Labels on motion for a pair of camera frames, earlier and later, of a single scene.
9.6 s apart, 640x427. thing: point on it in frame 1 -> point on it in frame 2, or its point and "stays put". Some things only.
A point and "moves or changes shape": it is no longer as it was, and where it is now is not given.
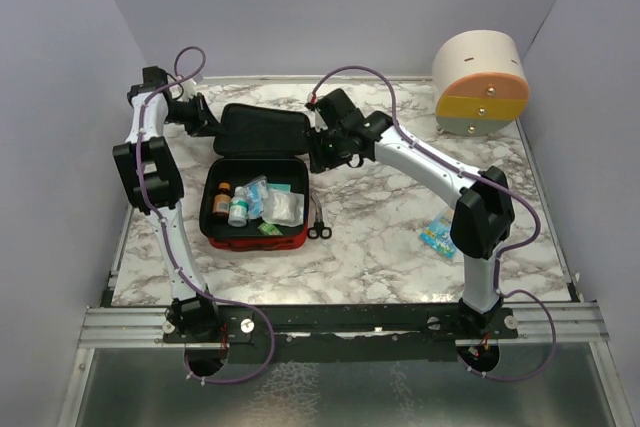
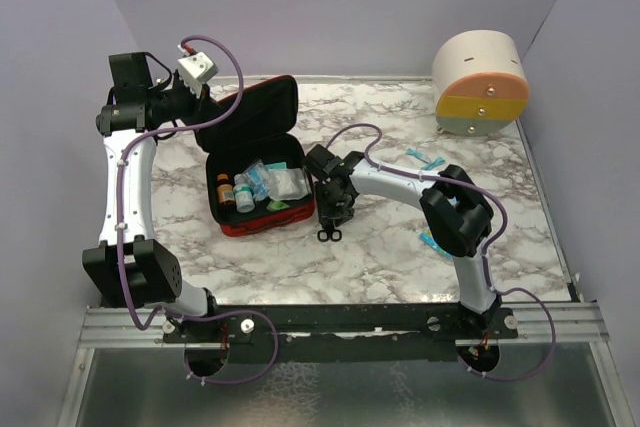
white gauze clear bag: [283, 207] -> [288, 184]
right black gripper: [320, 160] -> [326, 214]
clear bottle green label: [238, 208] -> [245, 198]
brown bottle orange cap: [221, 204] moves or changes shape
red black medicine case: [250, 141] moves or changes shape
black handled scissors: [319, 228] moves or changes shape
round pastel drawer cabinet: [479, 81] stays put
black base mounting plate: [344, 333] stays put
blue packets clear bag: [256, 191] -> [260, 180]
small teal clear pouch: [279, 187] -> [280, 166]
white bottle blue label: [241, 192] -> [241, 179]
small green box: [270, 229] -> [277, 205]
